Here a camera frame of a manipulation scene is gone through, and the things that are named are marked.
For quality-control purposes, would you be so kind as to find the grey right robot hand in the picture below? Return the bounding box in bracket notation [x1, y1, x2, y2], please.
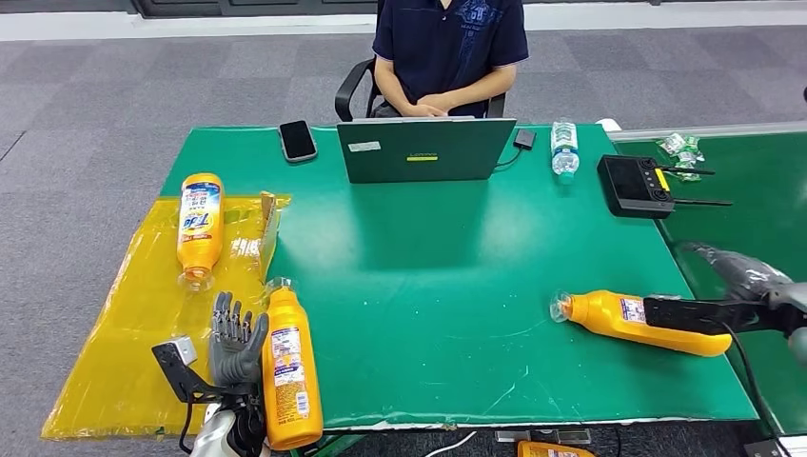
[683, 241, 796, 303]

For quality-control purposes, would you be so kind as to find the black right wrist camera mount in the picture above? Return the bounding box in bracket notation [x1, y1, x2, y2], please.
[642, 293, 789, 336]

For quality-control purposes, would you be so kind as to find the black office chair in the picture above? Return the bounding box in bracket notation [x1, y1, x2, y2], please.
[334, 55, 509, 123]

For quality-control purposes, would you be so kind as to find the clear plastic water bottle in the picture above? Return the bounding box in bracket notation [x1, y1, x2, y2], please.
[550, 119, 581, 187]

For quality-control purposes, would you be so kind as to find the brown cardboard strip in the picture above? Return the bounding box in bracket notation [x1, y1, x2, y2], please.
[229, 190, 280, 283]

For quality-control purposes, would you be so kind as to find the black smartphone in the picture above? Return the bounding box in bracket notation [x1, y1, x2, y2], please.
[278, 119, 319, 165]

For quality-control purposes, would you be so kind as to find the black remote controller with antennas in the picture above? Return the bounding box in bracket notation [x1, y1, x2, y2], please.
[597, 154, 735, 221]

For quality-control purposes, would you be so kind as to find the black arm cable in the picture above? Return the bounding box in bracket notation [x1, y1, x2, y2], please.
[177, 397, 195, 457]
[709, 318, 788, 457]

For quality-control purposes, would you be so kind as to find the dark green laptop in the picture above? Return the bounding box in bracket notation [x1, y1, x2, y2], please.
[335, 116, 519, 186]

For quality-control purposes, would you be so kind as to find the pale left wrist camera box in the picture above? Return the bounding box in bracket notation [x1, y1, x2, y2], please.
[165, 335, 199, 368]

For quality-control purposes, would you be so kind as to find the person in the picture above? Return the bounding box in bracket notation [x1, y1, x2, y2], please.
[371, 0, 531, 120]

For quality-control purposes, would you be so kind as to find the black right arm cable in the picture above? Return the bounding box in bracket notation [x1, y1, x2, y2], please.
[709, 318, 788, 457]

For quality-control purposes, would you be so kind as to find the white floor cable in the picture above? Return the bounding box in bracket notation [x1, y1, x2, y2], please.
[422, 430, 479, 457]

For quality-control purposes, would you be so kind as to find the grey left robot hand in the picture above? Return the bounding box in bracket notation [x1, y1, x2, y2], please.
[208, 290, 270, 387]

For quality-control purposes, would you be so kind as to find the thin black adapter cable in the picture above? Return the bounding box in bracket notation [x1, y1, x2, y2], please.
[493, 147, 524, 171]

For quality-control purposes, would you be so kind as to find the orange bottle with blue front label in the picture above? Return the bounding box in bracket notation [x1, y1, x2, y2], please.
[176, 172, 226, 293]

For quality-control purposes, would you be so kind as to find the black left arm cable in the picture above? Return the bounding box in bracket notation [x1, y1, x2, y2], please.
[177, 397, 195, 457]

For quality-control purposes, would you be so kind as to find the yellow plastic sheet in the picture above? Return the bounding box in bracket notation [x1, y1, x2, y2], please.
[40, 191, 293, 442]

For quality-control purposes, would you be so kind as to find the orange bottle on floor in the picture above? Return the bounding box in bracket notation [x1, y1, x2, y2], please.
[517, 440, 598, 457]

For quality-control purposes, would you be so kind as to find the orange bottle with back label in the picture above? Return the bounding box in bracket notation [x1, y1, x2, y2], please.
[549, 288, 734, 359]
[261, 277, 325, 452]

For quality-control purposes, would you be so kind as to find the black left camera bracket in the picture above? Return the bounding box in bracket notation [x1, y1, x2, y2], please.
[150, 342, 223, 406]

